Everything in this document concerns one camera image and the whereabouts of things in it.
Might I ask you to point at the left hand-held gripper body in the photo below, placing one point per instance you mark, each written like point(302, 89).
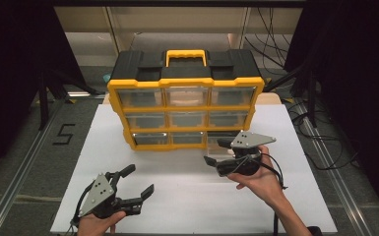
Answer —
point(98, 196)

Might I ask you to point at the small teal object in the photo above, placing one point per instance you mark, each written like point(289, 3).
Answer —
point(107, 78)

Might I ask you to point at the black metal stand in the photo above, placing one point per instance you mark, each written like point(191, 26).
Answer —
point(43, 101)
point(312, 98)

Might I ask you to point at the yellow and black drawer organizer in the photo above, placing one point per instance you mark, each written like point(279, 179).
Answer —
point(183, 82)

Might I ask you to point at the person's right hand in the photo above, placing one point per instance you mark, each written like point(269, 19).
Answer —
point(264, 183)

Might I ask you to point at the person's left hand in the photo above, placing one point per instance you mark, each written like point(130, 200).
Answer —
point(95, 226)

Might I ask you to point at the black curtain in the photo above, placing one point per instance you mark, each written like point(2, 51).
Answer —
point(357, 65)
point(10, 65)

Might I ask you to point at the metal floor rail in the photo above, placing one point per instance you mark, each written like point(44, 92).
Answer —
point(334, 177)
point(23, 170)

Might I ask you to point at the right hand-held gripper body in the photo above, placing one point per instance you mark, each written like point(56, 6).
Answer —
point(251, 140)

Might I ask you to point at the beige shelf unit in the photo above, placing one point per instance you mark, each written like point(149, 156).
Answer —
point(177, 26)

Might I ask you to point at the clear plastic drawer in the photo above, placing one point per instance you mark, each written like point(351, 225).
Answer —
point(233, 96)
point(215, 151)
point(151, 138)
point(228, 118)
point(187, 119)
point(146, 120)
point(187, 138)
point(140, 97)
point(186, 96)

